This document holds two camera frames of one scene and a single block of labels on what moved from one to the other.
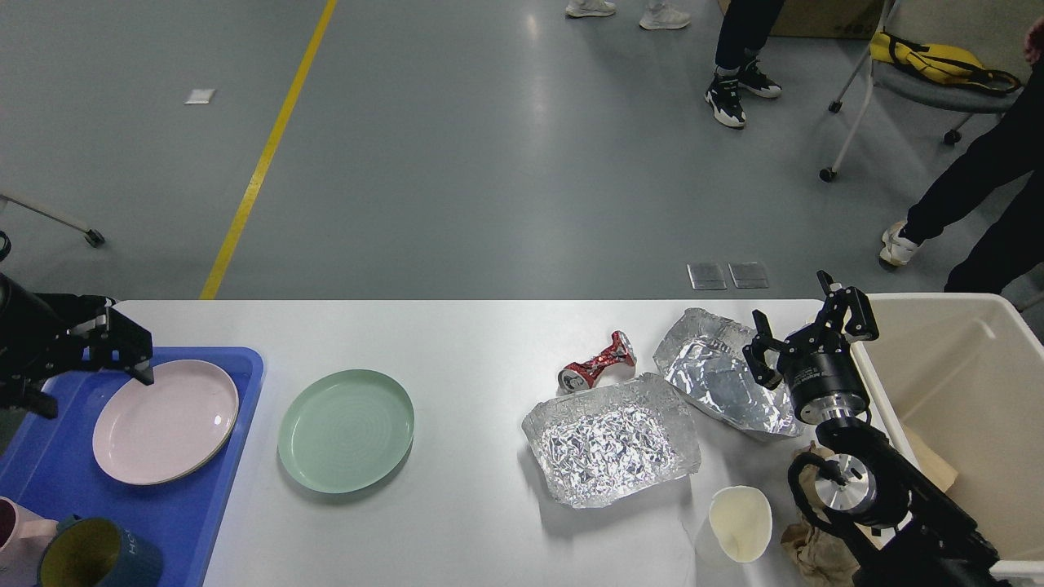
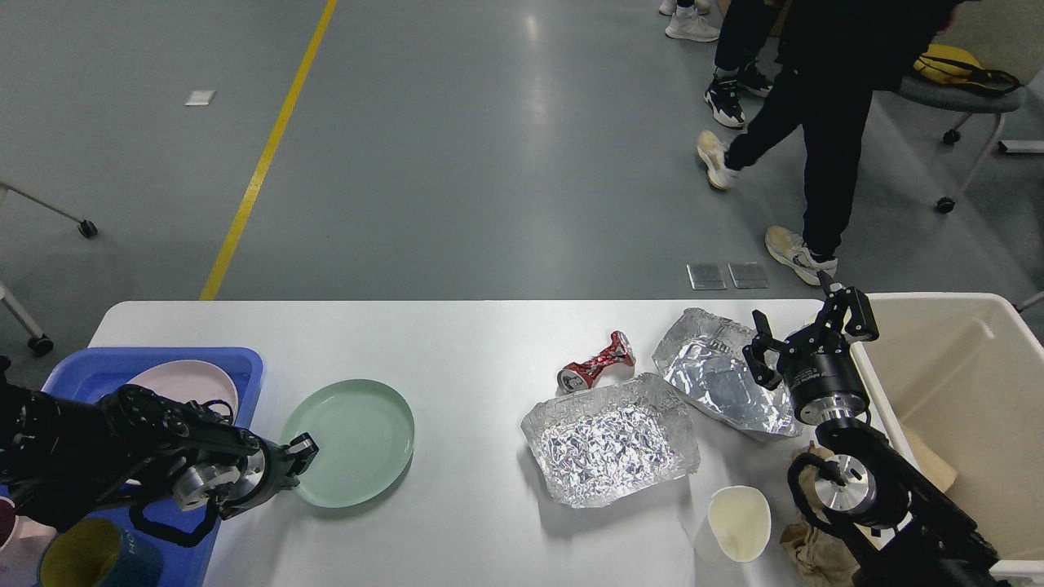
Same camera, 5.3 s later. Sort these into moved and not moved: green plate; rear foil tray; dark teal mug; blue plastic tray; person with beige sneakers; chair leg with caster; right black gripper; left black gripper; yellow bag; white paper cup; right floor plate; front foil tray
Moved: person with beige sneakers; green plate; left black gripper; chair leg with caster
Not moved: right floor plate; right black gripper; rear foil tray; front foil tray; white paper cup; dark teal mug; blue plastic tray; yellow bag
